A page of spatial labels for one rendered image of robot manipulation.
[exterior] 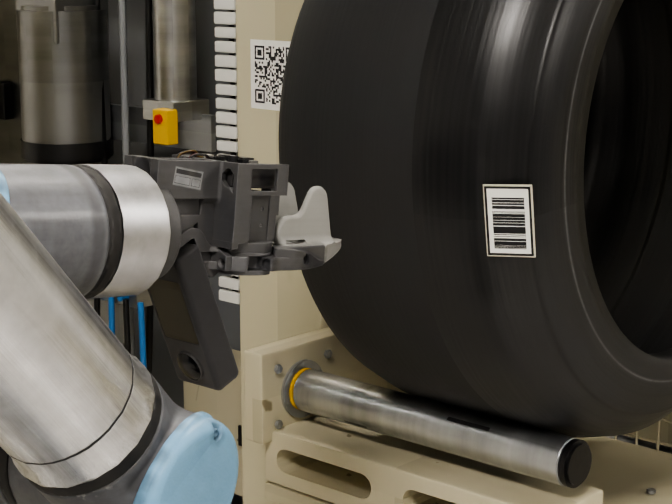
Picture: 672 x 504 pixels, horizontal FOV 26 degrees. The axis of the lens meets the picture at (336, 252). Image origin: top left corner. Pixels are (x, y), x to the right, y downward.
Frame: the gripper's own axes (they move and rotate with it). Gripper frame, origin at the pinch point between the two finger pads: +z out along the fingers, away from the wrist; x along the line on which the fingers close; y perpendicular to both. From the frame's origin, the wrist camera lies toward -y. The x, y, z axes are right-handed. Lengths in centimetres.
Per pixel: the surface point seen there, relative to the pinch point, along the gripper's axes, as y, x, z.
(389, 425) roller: -19.5, 11.2, 24.0
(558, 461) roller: -18.5, -8.4, 24.0
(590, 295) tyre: -2.6, -12.3, 20.1
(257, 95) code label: 11.3, 36.8, 27.9
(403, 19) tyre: 19.0, 1.4, 8.8
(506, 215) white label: 4.0, -10.1, 9.8
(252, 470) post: -32, 38, 33
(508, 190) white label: 6.0, -10.4, 9.4
